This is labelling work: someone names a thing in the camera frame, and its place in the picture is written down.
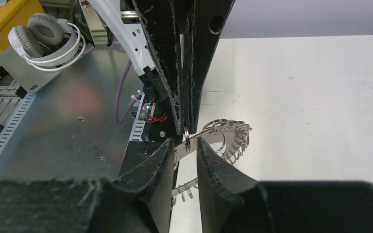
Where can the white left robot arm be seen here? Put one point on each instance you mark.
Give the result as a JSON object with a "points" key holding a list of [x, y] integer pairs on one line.
{"points": [[133, 40]]}

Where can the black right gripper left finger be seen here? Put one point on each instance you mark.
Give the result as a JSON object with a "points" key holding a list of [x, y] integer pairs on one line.
{"points": [[139, 201]]}

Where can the yellow box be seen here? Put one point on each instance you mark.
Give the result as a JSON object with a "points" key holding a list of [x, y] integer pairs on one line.
{"points": [[15, 13]]}

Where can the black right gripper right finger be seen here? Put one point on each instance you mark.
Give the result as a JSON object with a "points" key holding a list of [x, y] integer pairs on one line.
{"points": [[232, 202]]}

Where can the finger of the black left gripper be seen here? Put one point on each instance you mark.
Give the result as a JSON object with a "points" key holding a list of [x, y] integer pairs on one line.
{"points": [[158, 22], [205, 22]]}

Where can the white grey headphones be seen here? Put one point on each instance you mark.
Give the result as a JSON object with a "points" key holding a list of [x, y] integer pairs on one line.
{"points": [[48, 43]]}

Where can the white slotted cable duct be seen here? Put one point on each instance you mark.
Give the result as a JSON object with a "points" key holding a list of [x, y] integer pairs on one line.
{"points": [[15, 118]]}

